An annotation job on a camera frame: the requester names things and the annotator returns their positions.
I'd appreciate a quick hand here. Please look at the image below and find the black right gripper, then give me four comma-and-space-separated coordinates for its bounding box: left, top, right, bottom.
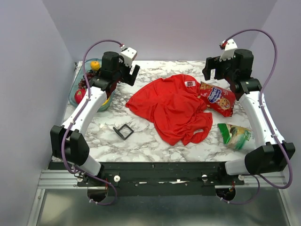
202, 53, 237, 82

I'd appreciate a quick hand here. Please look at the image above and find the red t-shirt garment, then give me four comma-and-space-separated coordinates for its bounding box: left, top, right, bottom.
126, 74, 213, 145

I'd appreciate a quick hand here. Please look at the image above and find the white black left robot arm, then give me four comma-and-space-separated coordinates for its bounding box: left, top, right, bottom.
50, 48, 140, 186

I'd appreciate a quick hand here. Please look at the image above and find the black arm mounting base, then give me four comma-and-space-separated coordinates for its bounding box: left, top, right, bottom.
48, 161, 246, 197

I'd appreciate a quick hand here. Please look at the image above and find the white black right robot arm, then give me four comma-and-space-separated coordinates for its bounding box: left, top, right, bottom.
202, 49, 295, 185

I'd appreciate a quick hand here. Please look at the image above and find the red cookie snack bag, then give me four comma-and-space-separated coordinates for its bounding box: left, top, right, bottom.
199, 82, 236, 117

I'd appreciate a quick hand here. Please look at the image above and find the yellow lemon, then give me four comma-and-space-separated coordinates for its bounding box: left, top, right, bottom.
103, 97, 111, 105

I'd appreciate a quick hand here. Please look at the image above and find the orange tangerine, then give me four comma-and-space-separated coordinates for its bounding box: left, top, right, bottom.
90, 61, 101, 71

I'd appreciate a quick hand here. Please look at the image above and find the dark purple grape bunch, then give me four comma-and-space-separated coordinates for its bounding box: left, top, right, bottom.
78, 72, 96, 89

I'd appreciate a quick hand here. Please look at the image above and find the clear teal fruit tray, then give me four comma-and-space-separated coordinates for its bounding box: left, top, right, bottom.
69, 58, 115, 112

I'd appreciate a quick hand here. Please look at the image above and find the red dragon fruit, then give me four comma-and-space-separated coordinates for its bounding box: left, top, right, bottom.
74, 89, 86, 104

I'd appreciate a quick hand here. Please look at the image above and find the green chips snack bag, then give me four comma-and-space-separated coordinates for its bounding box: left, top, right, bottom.
217, 123, 256, 152

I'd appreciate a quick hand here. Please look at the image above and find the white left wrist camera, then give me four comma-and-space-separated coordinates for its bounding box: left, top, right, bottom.
120, 45, 137, 67

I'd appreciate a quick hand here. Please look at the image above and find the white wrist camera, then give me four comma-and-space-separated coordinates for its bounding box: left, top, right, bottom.
219, 39, 238, 62
120, 45, 137, 67

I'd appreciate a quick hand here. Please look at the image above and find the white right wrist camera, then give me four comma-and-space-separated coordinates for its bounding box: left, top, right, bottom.
219, 39, 238, 62

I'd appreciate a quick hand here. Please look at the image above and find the black square frame stand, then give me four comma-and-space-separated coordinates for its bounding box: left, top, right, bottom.
113, 124, 134, 140

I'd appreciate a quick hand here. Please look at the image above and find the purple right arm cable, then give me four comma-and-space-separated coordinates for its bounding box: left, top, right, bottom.
220, 29, 293, 204

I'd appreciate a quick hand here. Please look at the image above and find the aluminium rail frame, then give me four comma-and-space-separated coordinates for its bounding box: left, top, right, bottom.
28, 170, 298, 226

